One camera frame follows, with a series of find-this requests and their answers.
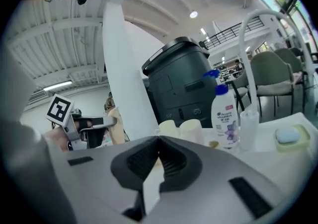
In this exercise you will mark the round ceiling light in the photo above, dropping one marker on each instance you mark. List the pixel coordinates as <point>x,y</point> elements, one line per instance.
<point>193,14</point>

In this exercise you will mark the cream cup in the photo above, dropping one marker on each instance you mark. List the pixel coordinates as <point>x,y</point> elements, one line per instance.
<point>191,129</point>
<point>169,128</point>

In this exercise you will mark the green padded chair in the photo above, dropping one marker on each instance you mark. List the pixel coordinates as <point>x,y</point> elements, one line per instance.
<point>270,74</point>
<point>295,59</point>
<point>242,94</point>

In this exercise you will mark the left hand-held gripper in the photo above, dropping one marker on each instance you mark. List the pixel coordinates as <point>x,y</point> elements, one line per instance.
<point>59,110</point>

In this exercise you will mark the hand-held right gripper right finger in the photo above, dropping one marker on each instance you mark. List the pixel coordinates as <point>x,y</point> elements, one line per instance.
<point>211,193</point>

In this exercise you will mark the small gold round item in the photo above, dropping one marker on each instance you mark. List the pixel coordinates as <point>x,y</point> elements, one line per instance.
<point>213,144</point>

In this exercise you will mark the black balcony railing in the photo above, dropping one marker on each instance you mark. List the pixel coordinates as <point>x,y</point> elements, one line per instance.
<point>231,33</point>

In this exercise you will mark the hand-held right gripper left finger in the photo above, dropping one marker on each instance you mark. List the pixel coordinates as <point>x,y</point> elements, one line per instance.
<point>94,188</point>

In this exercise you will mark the person's left forearm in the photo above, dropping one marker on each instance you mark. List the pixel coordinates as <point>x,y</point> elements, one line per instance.
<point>55,138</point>

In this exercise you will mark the large black appliance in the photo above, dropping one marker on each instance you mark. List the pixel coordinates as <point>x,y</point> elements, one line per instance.
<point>179,74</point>

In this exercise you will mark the white pump bottle blue cap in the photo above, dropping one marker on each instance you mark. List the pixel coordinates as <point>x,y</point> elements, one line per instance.
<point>223,118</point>

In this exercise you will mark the ceiling tube light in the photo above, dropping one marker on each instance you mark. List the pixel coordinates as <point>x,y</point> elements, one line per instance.
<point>58,85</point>

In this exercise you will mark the white curved faucet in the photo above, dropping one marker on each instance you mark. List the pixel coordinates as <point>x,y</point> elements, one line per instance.
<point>244,69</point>

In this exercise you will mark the pale blue soap bar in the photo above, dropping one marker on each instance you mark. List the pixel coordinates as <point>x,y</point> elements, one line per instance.
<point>288,135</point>

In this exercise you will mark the white sink basin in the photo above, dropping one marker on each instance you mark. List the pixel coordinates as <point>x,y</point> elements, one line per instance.
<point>273,168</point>

